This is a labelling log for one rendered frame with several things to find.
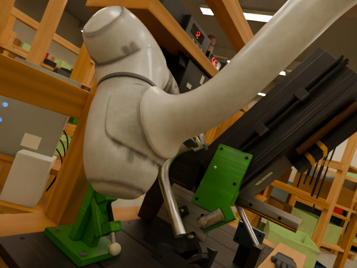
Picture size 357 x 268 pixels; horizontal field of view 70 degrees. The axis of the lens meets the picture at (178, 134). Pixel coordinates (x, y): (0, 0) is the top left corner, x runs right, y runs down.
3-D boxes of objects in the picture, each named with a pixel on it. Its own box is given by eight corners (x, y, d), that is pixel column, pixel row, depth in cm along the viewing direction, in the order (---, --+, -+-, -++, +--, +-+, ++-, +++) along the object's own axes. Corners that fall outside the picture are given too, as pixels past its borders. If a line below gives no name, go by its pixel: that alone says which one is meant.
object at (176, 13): (185, 36, 83) (193, 16, 83) (160, 7, 70) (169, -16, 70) (168, 34, 87) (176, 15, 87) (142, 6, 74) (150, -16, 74)
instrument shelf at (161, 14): (246, 112, 137) (248, 106, 137) (147, 9, 60) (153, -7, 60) (206, 102, 150) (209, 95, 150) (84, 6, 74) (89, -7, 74)
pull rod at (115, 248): (120, 256, 60) (129, 233, 60) (112, 259, 57) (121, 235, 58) (105, 244, 63) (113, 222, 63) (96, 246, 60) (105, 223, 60)
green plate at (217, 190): (229, 223, 79) (256, 164, 84) (223, 218, 73) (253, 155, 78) (198, 207, 85) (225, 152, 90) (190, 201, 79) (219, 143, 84)
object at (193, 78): (197, 114, 97) (211, 77, 97) (175, 100, 82) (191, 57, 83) (171, 107, 103) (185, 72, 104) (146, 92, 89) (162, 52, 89)
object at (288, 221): (299, 227, 89) (303, 219, 89) (295, 233, 75) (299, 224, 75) (204, 183, 109) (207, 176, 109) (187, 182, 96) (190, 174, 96)
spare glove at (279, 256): (270, 252, 117) (272, 247, 117) (294, 264, 113) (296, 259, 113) (269, 267, 98) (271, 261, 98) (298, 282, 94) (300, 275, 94)
